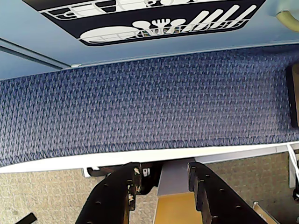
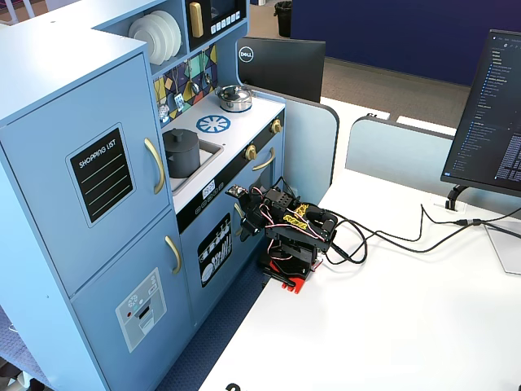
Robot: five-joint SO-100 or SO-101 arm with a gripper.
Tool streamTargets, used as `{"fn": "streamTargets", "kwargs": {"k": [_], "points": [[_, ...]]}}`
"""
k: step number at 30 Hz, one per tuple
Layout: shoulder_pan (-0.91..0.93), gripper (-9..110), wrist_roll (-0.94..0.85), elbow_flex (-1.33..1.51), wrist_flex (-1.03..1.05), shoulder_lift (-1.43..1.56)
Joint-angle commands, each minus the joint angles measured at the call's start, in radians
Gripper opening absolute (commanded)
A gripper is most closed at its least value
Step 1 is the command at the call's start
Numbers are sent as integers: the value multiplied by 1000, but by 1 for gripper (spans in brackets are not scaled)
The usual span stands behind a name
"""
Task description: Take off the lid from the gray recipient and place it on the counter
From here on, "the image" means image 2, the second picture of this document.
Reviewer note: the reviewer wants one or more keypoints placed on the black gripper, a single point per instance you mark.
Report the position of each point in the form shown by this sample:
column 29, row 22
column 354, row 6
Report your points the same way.
column 249, row 223

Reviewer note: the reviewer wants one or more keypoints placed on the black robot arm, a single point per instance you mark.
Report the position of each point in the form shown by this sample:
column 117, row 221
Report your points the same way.
column 301, row 244

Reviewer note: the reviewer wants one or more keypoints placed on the red arm base clamp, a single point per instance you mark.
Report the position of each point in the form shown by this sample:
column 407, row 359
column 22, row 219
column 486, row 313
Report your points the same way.
column 295, row 285

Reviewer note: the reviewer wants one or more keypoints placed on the steel pot with lid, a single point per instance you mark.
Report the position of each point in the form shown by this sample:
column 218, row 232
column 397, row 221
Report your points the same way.
column 234, row 102

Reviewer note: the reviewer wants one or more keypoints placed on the gold stove knob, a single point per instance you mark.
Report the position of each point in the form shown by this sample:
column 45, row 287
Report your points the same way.
column 250, row 152
column 277, row 126

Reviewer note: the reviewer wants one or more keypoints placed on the gray toy sink basin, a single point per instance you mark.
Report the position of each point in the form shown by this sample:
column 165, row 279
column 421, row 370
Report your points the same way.
column 208, row 156

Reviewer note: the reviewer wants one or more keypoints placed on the dark gray cooking pot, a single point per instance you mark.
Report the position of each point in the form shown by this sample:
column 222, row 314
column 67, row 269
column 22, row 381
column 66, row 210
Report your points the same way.
column 184, row 165

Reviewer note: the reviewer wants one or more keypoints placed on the gray edged desk divider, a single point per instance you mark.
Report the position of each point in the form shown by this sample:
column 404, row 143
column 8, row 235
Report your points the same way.
column 390, row 155
column 309, row 146

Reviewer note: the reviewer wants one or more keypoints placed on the steel slotted skimmer spoon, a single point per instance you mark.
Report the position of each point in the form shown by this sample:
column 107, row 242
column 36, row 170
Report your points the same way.
column 163, row 112

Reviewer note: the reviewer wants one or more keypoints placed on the steel slotted spatula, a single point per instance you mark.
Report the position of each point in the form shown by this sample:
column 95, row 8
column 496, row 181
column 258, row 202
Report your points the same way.
column 179, row 101

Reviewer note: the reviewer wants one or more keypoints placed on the steel ladle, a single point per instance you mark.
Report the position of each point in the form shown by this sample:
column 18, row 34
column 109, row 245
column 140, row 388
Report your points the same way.
column 195, row 87

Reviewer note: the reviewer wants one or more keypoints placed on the small steel spoon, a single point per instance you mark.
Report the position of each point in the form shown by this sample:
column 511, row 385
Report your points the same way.
column 207, row 79

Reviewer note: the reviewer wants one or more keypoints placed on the black curved object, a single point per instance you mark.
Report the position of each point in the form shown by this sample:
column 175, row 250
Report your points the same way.
column 233, row 387

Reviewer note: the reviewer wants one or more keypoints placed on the black shopping list board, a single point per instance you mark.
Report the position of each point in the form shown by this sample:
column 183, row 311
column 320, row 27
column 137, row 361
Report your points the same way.
column 102, row 175

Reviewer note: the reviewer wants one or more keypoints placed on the black Dell monitor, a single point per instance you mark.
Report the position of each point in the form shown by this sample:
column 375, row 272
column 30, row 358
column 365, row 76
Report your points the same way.
column 285, row 69

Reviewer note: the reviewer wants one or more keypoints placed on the black toy microwave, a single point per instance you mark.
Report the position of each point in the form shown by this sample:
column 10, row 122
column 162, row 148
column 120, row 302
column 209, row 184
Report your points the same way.
column 207, row 40

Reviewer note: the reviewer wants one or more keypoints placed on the white toy plate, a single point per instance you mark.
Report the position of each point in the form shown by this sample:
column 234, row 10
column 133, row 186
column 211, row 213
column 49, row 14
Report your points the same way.
column 166, row 29
column 176, row 34
column 143, row 37

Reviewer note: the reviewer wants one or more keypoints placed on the black trash bin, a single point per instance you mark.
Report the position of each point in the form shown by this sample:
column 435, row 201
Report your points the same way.
column 283, row 18

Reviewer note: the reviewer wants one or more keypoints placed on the blue toy kitchen unit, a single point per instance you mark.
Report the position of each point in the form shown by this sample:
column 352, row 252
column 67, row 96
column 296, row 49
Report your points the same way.
column 40, row 122

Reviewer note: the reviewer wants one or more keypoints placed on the monitor with lit screen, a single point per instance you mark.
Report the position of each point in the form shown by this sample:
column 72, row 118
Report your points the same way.
column 488, row 122

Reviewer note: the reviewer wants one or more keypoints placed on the small wrist camera board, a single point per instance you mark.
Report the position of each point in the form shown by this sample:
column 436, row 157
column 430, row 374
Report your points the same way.
column 236, row 190

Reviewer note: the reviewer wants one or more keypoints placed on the gray monitor base plate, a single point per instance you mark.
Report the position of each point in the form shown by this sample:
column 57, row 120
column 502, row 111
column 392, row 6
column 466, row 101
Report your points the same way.
column 509, row 252

